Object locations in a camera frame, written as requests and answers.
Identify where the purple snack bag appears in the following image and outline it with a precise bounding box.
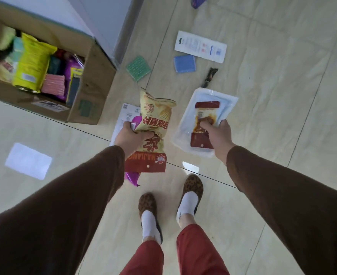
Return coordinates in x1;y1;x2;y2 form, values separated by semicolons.
125;115;143;187
57;55;84;101

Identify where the yellow dried tofu packet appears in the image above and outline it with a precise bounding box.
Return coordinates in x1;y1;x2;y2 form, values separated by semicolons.
66;67;84;106

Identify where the brown cardboard box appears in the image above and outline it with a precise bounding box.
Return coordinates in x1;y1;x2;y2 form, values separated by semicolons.
0;0;117;126

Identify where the person's left forearm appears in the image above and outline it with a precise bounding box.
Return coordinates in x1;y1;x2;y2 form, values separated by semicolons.
0;145;125;275

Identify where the dark green box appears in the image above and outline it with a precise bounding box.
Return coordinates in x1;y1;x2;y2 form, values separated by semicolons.
47;55;62;75

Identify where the small brown-red snack packet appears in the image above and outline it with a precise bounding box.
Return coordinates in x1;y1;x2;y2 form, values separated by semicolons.
190;100;220;149

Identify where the right leopard print slipper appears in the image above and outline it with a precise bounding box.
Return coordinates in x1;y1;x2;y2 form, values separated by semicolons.
176;174;204;225

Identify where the white card with code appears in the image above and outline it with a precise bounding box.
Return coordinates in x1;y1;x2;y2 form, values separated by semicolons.
109;103;142;146

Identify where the pink striped packet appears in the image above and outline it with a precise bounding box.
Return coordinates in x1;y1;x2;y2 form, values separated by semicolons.
41;73;65;97

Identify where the left leopard print slipper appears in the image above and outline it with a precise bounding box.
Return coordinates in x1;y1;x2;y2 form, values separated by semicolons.
138;192;163;245

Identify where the pale grey cabinet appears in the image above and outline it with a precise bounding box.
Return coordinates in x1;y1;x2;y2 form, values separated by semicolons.
0;0;145;68

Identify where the white sock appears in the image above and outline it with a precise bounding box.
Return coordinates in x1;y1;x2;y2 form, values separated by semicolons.
141;210;162;244
176;191;199;224

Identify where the beige red chip bag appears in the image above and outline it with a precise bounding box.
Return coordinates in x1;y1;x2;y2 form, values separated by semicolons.
125;88;177;173
0;58;19;83

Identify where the blue square pack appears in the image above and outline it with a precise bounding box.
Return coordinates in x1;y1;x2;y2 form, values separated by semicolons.
173;55;197;74

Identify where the clear white pouch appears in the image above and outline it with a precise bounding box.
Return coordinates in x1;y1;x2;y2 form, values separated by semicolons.
173;87;239;157

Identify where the person's right hand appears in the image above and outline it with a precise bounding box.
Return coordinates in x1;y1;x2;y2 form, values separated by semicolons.
200;119;237;165

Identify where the purple-blue long box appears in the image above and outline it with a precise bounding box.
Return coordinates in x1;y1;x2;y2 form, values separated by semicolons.
191;0;210;10

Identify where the person's left hand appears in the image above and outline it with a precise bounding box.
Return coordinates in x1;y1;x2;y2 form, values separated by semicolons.
114;121;155;159

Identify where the white long card blue print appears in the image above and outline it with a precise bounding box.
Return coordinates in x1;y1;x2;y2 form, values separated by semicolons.
174;30;228;64

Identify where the person's right leg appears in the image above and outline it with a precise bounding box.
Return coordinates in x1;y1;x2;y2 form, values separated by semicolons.
176;213;231;275

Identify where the person's leg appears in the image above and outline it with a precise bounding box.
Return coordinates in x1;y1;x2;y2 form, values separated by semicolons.
176;213;231;275
120;236;165;275

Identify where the right white sock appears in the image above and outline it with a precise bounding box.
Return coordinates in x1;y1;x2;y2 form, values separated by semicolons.
176;191;199;224

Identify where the lime green square pack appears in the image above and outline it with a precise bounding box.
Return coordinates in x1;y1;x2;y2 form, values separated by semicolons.
0;25;17;51

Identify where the person's left leg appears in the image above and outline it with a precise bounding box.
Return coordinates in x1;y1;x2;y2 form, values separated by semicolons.
120;236;165;275

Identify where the dark brown stick sachet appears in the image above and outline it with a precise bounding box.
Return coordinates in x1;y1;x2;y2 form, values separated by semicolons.
201;67;219;89

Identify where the leopard print slipper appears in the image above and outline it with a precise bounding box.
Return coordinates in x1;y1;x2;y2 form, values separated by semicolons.
176;174;204;225
138;192;163;245

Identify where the left white sock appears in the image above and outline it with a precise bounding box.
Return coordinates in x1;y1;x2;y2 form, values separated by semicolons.
141;210;162;244

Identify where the yellow-green long snack bag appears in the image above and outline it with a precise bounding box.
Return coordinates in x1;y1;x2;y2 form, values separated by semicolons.
12;32;58;94

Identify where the teal long carton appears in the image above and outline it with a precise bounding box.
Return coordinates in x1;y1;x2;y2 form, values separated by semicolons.
7;36;25;69

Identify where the person's right forearm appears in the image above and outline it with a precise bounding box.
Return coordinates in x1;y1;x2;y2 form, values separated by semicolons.
226;145;337;275

